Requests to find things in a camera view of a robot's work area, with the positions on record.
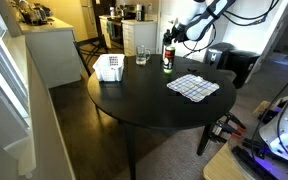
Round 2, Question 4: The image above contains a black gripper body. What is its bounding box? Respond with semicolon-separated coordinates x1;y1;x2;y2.
174;23;188;42

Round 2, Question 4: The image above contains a clear tennis ball can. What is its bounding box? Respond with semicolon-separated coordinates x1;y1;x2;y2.
162;45;176;75

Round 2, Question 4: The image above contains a white drawer cabinet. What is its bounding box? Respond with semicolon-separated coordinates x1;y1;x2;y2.
121;19;158;57

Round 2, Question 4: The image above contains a clear glass mug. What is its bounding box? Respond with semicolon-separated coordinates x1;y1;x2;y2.
135;44;152;66

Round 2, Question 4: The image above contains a steel coffee maker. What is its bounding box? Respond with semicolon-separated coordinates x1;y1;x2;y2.
135;3;145;22

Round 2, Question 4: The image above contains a plaid checkered cloth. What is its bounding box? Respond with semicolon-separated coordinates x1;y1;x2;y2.
166;73;221;103

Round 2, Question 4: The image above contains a black kitchen stove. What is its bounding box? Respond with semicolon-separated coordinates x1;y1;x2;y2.
106;14;127;51

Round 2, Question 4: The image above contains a black round table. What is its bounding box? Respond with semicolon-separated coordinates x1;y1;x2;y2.
87;53;237;180

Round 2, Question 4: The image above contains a black trash bin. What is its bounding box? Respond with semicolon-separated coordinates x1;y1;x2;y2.
229;49;262;89

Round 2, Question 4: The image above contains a black folding chair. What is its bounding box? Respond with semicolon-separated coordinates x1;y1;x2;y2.
73;34;110;78

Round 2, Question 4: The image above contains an orange-tipped black clamp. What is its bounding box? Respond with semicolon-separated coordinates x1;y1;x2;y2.
223;111;248;131
213;120;243;140

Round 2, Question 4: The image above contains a white kitchen counter cabinet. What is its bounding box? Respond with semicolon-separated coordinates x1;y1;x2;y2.
17;16;84;90

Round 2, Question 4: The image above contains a wooden robot mounting board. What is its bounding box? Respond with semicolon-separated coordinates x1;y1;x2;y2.
202;141;288;180

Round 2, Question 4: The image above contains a dark countertop appliance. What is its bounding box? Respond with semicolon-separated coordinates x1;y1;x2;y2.
13;0;32;22

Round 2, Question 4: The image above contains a white framed window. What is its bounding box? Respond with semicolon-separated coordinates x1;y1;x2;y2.
0;0;32;134

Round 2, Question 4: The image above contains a white curtain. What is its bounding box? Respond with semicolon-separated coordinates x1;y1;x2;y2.
3;133;37;178

